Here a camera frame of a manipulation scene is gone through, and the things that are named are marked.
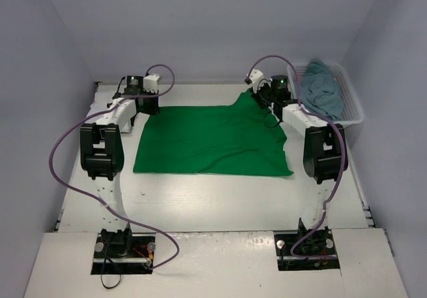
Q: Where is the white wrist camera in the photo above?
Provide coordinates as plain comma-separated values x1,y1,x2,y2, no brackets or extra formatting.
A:
244,69,269,93
143,74,161,95

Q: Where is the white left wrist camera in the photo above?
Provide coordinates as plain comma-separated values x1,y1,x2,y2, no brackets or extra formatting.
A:
143,74,161,95

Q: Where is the light blue garment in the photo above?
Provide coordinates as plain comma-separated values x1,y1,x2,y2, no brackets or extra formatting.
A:
299,58,344,121

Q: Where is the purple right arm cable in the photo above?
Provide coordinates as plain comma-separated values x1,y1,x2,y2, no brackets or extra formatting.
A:
246,55,346,257

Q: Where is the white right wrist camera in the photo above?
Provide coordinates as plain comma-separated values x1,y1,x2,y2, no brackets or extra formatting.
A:
244,69,269,93

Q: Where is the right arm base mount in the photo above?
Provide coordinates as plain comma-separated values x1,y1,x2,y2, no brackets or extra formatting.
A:
274,231,340,271

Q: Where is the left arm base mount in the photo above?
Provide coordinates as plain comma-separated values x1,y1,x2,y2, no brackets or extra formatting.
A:
91,233,155,275

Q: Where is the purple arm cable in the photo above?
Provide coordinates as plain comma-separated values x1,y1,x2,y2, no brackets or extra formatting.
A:
48,64,181,272
246,55,346,257

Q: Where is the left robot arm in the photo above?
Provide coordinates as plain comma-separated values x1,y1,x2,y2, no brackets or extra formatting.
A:
79,73,161,258

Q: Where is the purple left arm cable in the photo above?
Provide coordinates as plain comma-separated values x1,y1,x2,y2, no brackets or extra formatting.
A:
48,64,181,272

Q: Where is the black loop cable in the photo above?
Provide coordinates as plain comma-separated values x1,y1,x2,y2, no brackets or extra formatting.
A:
100,244,123,291

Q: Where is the green t shirt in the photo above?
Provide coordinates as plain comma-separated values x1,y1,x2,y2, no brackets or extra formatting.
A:
133,92,293,177

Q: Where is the white laundry basket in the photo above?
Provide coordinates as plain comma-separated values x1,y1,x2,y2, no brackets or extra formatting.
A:
287,62,364,127

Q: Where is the white t shirt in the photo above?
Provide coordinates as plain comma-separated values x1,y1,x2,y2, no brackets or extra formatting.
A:
87,91,131,134

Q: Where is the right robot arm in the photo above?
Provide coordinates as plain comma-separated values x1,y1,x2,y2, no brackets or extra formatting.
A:
246,69,348,253

